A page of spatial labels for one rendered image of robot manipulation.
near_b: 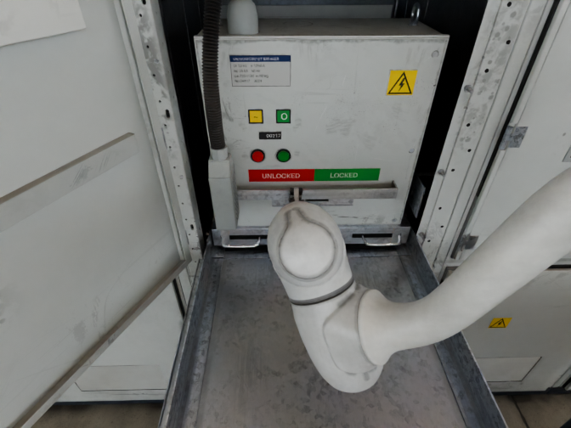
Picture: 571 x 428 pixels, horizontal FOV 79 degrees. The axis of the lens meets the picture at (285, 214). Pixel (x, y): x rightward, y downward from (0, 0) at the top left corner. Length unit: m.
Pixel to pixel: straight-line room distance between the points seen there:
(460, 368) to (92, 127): 0.84
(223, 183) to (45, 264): 0.35
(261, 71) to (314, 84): 0.11
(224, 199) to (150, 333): 0.64
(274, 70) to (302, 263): 0.45
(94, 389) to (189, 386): 0.95
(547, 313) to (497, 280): 1.01
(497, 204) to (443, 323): 0.56
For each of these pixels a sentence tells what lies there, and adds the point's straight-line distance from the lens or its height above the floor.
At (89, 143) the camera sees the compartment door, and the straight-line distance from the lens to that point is 0.72.
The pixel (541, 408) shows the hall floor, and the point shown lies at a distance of 1.98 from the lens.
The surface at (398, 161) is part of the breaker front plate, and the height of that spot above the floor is 1.12.
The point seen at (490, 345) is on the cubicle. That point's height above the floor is 0.42.
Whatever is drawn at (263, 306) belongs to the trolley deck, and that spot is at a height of 0.85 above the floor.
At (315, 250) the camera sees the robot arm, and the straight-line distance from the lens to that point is 0.42.
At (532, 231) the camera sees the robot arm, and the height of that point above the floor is 1.32.
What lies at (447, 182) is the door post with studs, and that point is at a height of 1.09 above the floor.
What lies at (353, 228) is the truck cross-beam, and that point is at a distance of 0.97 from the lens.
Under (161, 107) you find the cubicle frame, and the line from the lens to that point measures 0.77.
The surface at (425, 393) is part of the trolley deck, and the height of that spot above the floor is 0.85.
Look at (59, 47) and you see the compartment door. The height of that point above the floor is 1.41.
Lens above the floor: 1.53
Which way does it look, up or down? 38 degrees down
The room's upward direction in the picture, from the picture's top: straight up
